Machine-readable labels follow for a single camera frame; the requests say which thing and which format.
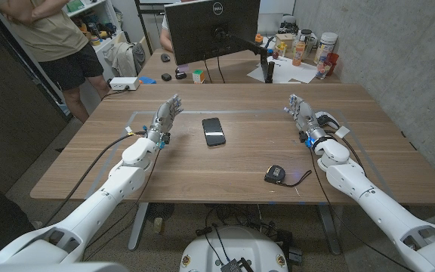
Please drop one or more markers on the black power adapter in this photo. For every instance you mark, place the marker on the black power adapter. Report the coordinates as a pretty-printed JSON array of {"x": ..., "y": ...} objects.
[{"x": 291, "y": 249}]

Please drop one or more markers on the white power strip box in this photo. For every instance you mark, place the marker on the white power strip box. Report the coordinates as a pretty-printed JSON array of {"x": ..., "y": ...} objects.
[{"x": 124, "y": 83}]

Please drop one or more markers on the white storage shelf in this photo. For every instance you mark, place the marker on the white storage shelf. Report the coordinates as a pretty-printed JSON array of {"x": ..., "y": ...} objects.
[{"x": 102, "y": 26}]

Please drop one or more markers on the orange drink bottle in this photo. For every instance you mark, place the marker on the orange drink bottle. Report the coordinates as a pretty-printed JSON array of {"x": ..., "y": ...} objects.
[{"x": 298, "y": 54}]

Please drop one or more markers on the person in beige shirt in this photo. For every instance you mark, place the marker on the person in beige shirt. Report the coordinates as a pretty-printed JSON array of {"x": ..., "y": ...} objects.
[{"x": 51, "y": 34}]

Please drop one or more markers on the black floor fan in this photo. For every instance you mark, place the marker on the black floor fan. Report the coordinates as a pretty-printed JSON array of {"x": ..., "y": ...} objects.
[{"x": 161, "y": 211}]

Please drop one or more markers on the small black gadget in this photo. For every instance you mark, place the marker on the small black gadget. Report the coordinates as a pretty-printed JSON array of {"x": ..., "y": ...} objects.
[{"x": 180, "y": 75}]

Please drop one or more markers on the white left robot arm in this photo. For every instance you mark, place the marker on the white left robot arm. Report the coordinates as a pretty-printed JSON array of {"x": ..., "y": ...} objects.
[{"x": 119, "y": 181}]

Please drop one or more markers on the white plastic jar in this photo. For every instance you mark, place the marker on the white plastic jar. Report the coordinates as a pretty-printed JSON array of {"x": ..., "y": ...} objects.
[{"x": 325, "y": 45}]

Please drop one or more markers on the small wooden box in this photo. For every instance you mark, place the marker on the small wooden box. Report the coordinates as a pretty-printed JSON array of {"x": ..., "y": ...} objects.
[{"x": 284, "y": 41}]

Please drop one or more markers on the glass jar with black lid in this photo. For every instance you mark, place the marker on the glass jar with black lid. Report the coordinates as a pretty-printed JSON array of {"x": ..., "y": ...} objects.
[{"x": 308, "y": 38}]

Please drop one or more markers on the red plastic cup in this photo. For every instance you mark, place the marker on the red plastic cup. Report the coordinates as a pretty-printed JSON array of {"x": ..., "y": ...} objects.
[{"x": 332, "y": 58}]

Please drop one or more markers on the small black oval object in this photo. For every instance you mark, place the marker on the small black oval object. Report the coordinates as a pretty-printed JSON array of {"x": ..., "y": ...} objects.
[{"x": 166, "y": 77}]

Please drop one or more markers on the white tape tag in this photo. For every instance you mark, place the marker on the white tape tag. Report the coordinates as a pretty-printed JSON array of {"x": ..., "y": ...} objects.
[{"x": 342, "y": 131}]

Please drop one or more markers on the person in white shirt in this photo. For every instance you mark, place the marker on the person in white shirt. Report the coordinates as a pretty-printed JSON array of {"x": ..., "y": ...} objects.
[{"x": 165, "y": 38}]

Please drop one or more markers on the black computer mouse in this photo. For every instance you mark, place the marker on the black computer mouse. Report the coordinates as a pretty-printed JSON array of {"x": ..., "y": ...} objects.
[{"x": 165, "y": 57}]

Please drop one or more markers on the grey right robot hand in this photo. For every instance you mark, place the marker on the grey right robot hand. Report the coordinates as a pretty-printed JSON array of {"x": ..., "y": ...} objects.
[{"x": 306, "y": 117}]

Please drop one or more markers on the black tape measure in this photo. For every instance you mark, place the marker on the black tape measure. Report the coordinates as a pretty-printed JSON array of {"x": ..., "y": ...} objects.
[{"x": 275, "y": 174}]

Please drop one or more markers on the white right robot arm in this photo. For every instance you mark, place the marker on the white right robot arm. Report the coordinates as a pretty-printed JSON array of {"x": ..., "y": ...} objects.
[{"x": 353, "y": 177}]

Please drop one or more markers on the white paper sheets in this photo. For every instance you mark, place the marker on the white paper sheets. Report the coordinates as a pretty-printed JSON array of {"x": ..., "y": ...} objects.
[{"x": 289, "y": 70}]

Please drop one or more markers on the beige jacket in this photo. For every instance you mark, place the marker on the beige jacket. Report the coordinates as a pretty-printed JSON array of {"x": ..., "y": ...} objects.
[{"x": 121, "y": 58}]

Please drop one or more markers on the small yellow bottle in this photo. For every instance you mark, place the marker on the small yellow bottle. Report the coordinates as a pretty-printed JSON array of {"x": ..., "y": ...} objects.
[{"x": 282, "y": 49}]

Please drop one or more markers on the blue flat object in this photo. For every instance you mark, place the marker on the blue flat object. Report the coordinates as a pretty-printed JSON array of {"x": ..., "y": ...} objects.
[{"x": 147, "y": 80}]

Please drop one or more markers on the grey table leg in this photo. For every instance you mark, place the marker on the grey table leg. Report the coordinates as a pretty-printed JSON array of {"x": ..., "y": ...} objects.
[
  {"x": 330, "y": 230},
  {"x": 138, "y": 226}
]

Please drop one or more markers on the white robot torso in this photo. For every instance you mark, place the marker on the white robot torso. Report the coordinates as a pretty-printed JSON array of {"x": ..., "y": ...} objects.
[{"x": 236, "y": 245}]

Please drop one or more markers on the clear glass cup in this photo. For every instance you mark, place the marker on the clear glass cup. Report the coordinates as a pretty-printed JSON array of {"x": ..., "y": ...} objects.
[{"x": 323, "y": 70}]

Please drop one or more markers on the black smartphone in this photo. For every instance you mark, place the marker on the black smartphone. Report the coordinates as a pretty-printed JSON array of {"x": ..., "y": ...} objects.
[{"x": 213, "y": 132}]

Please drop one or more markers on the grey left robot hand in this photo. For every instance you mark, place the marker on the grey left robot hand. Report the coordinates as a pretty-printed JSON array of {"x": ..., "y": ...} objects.
[{"x": 163, "y": 117}]

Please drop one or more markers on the black Dell monitor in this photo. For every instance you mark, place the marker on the black Dell monitor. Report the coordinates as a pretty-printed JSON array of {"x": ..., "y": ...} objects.
[{"x": 210, "y": 34}]

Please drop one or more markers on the Rubik's cube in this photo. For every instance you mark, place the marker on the Rubik's cube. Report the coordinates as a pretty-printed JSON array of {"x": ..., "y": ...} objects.
[{"x": 198, "y": 76}]

